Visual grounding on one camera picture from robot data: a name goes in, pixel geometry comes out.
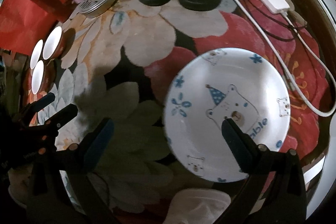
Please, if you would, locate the white bowl with brown outside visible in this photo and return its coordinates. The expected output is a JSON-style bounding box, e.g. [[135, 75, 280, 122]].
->
[[31, 59, 55, 95], [43, 27, 67, 60], [29, 40, 45, 69]]

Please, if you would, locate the white cable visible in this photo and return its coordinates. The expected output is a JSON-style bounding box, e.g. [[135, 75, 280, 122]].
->
[[91, 0, 336, 117]]

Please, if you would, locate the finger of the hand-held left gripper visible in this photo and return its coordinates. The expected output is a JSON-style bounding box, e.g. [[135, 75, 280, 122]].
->
[[39, 104, 79, 141], [20, 93, 56, 117]]

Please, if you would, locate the red bag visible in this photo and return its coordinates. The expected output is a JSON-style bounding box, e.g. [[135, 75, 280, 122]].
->
[[0, 0, 62, 55]]

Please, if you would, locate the bear print white plate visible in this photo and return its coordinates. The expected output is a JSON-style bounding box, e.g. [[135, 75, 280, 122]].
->
[[163, 48, 291, 183]]

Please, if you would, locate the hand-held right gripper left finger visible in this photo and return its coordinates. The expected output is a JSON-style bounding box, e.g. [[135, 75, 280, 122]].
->
[[26, 118, 116, 224]]

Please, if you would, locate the white cloth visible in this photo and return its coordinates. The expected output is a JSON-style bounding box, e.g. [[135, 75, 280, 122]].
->
[[163, 189, 232, 224]]

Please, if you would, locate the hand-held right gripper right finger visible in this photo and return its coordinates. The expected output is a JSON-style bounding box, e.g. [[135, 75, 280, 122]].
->
[[221, 118, 307, 224]]

